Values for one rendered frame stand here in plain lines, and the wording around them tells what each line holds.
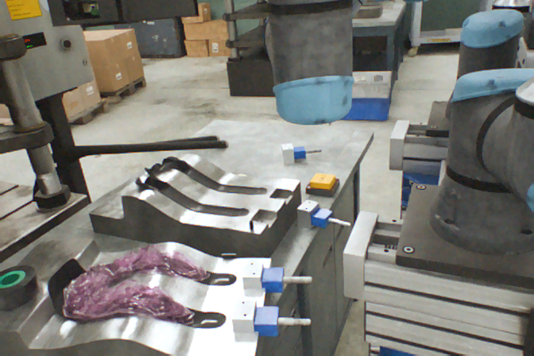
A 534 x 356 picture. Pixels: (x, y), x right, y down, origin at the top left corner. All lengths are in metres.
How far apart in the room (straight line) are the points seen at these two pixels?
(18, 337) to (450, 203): 0.71
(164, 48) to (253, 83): 3.22
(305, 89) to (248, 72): 4.72
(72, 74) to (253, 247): 0.98
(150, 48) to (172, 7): 7.81
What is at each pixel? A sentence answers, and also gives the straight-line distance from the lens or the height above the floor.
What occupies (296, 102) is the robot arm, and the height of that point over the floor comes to 1.31.
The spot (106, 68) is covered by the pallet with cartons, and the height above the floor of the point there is 0.42.
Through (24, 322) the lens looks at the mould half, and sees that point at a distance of 0.89.
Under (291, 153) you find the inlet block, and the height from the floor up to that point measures 0.84.
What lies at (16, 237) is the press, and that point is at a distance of 1.43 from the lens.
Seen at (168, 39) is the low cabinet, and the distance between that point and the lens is 8.00.
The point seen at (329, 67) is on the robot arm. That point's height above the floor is 1.34.
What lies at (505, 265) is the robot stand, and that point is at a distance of 0.67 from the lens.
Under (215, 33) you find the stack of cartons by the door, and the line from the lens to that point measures 7.71.
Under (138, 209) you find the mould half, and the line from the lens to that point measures 1.14.
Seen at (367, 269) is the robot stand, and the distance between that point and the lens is 0.74.
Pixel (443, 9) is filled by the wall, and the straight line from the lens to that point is 7.32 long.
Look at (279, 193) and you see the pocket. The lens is 1.15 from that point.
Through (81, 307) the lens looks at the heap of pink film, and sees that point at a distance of 0.90.
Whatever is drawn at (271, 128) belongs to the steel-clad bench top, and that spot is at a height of 0.80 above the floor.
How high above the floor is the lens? 1.43
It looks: 25 degrees down
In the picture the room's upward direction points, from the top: 5 degrees counter-clockwise
